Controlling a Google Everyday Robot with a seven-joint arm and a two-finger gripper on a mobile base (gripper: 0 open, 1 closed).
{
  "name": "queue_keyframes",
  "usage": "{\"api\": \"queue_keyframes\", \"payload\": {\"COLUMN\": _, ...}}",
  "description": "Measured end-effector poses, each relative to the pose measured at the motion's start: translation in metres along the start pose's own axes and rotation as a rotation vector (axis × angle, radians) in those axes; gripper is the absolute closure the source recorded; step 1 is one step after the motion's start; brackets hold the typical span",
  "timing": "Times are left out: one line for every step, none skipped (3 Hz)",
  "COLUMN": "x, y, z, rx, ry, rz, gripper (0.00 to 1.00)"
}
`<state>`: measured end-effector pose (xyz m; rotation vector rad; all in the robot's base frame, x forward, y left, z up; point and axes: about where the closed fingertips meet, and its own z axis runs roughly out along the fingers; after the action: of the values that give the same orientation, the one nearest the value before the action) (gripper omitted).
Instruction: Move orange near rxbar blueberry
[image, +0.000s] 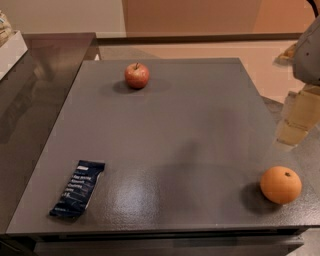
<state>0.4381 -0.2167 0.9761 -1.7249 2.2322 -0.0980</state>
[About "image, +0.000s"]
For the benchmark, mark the blue rxbar blueberry wrapper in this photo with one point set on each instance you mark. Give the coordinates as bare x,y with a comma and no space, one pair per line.
78,191

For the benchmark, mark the white box at left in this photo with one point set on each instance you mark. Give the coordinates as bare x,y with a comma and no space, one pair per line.
11,52

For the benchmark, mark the orange fruit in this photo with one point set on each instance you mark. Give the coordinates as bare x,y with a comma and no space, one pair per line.
280,185

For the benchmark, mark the dark glossy side counter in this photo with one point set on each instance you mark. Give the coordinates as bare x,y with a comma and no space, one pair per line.
31,97

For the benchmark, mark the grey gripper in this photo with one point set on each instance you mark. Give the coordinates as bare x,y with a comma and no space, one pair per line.
308,56

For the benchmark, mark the red apple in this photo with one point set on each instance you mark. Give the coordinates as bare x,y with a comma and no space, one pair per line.
137,75

